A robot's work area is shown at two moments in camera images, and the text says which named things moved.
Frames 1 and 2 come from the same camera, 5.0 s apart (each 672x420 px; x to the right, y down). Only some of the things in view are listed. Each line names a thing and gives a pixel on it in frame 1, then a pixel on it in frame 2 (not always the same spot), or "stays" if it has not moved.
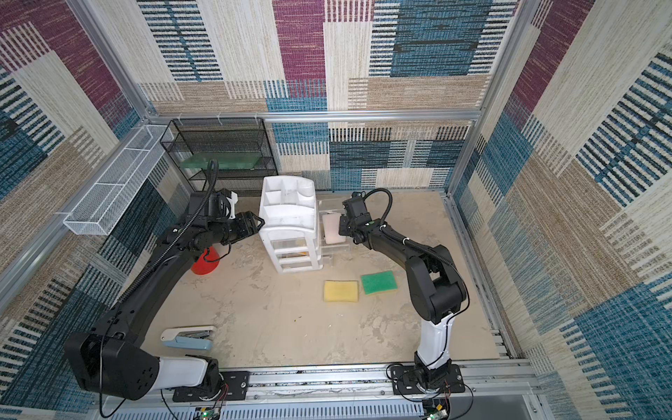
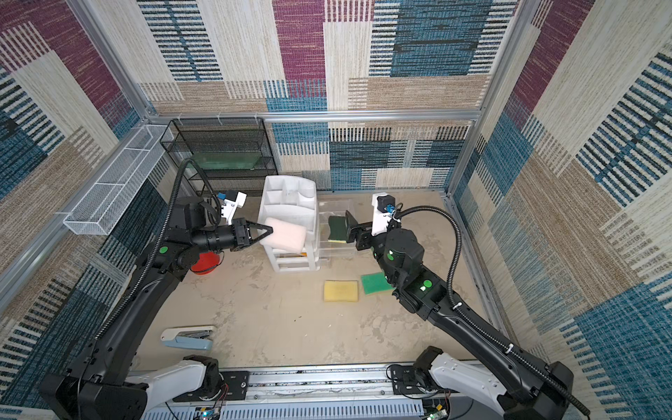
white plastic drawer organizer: x=288 y=222 stays
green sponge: x=378 y=282 stays
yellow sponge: x=340 y=290 stays
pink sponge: x=332 y=221 → x=286 y=235
